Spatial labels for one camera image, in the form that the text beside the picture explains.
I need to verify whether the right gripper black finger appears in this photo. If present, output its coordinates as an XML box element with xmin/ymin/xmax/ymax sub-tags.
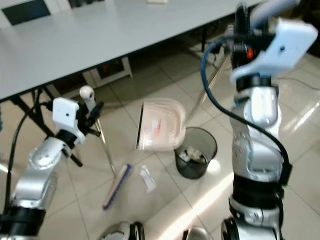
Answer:
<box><xmin>234</xmin><ymin>2</ymin><xmax>251</xmax><ymax>32</ymax></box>

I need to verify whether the broom with purple brush head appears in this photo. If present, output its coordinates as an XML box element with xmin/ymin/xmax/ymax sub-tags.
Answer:
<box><xmin>79</xmin><ymin>85</ymin><xmax>134</xmax><ymax>211</ymax></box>

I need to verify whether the pink long-handled dustpan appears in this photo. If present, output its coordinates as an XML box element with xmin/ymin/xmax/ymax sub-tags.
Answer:
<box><xmin>135</xmin><ymin>0</ymin><xmax>302</xmax><ymax>152</ymax></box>

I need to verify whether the clear plastic wrapper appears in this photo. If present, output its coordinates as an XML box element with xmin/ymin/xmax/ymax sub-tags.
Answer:
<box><xmin>139</xmin><ymin>164</ymin><xmax>158</xmax><ymax>194</ymax></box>

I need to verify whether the white cabinet dark glass door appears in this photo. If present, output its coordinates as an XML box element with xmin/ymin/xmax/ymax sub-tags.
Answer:
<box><xmin>0</xmin><ymin>0</ymin><xmax>63</xmax><ymax>27</ymax></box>

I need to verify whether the grey table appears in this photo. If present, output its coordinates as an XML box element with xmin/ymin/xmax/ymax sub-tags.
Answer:
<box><xmin>0</xmin><ymin>0</ymin><xmax>267</xmax><ymax>168</ymax></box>

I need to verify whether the crumpled white paper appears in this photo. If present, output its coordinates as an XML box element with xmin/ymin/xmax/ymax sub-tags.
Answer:
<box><xmin>180</xmin><ymin>147</ymin><xmax>204</xmax><ymax>162</ymax></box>

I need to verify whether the robot left leg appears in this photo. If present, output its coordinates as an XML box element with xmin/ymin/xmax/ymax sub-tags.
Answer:
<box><xmin>97</xmin><ymin>220</ymin><xmax>145</xmax><ymax>240</ymax></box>

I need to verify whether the robot leg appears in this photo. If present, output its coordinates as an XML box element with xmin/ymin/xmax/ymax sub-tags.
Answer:
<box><xmin>97</xmin><ymin>220</ymin><xmax>145</xmax><ymax>240</ymax></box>
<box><xmin>181</xmin><ymin>225</ymin><xmax>212</xmax><ymax>240</ymax></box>

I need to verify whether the black mesh waste bin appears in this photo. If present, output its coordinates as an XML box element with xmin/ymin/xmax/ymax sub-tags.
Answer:
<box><xmin>174</xmin><ymin>126</ymin><xmax>219</xmax><ymax>180</ymax></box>

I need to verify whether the robot right leg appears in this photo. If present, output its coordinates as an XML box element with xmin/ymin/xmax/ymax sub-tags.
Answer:
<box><xmin>181</xmin><ymin>225</ymin><xmax>212</xmax><ymax>240</ymax></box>

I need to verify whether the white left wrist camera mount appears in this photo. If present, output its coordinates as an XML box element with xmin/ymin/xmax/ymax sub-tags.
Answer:
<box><xmin>52</xmin><ymin>97</ymin><xmax>87</xmax><ymax>147</ymax></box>

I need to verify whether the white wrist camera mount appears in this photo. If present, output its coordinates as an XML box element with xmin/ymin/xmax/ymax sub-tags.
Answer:
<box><xmin>230</xmin><ymin>17</ymin><xmax>319</xmax><ymax>84</ymax></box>
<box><xmin>52</xmin><ymin>97</ymin><xmax>87</xmax><ymax>147</ymax></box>

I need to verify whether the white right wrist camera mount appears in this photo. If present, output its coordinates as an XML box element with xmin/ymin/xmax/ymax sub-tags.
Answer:
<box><xmin>230</xmin><ymin>17</ymin><xmax>319</xmax><ymax>84</ymax></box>

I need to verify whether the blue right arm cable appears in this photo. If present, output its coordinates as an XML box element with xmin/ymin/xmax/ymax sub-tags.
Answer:
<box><xmin>200</xmin><ymin>36</ymin><xmax>295</xmax><ymax>187</ymax></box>

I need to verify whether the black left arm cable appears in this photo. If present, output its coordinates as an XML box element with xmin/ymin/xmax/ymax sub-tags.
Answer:
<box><xmin>4</xmin><ymin>101</ymin><xmax>55</xmax><ymax>213</ymax></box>

